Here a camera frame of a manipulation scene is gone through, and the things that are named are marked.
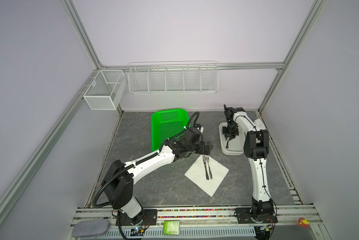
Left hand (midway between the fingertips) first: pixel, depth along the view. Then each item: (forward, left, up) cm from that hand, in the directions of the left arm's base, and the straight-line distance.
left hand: (206, 147), depth 79 cm
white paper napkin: (-7, +5, -19) cm, 20 cm away
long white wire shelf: (+48, +17, +12) cm, 52 cm away
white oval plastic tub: (+8, -23, -15) cm, 28 cm away
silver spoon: (+10, -18, -18) cm, 27 cm away
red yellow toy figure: (-35, -41, -12) cm, 55 cm away
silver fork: (+2, -3, -17) cm, 18 cm away
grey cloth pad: (-30, +58, -15) cm, 67 cm away
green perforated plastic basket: (+33, +24, -17) cm, 44 cm away
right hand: (+15, -20, -17) cm, 31 cm away
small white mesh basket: (+47, +63, +4) cm, 78 cm away
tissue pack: (+21, -42, -10) cm, 48 cm away
